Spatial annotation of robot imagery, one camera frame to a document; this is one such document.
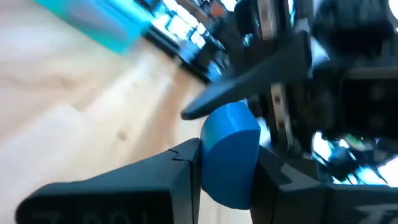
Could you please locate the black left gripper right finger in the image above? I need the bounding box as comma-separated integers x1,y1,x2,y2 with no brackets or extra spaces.
249,145,332,224

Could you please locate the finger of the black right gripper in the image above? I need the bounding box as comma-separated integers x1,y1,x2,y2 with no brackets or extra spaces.
180,30,313,121

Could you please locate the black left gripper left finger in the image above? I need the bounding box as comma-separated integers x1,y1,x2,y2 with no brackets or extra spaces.
14,138,203,224

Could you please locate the blue half-cylinder block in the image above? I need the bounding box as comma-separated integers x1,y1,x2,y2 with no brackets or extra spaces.
200,101,262,210

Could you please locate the teal translucent bin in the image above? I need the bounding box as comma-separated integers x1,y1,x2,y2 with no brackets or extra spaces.
32,0,152,55

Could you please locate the black aluminium table frame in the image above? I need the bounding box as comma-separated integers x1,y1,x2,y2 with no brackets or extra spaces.
142,24,231,85

